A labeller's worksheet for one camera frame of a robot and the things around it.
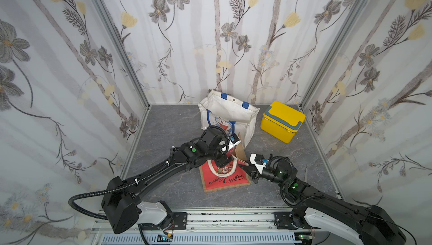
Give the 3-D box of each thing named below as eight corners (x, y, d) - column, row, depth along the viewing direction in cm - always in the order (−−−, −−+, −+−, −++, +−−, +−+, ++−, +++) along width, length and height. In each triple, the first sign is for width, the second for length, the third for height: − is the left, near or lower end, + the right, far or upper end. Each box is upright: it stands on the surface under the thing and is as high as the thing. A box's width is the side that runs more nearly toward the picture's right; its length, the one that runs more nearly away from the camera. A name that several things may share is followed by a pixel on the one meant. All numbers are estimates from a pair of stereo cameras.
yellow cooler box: (256, 130, 109) (261, 115, 97) (270, 114, 119) (276, 98, 107) (285, 148, 101) (294, 133, 89) (298, 129, 110) (307, 114, 98)
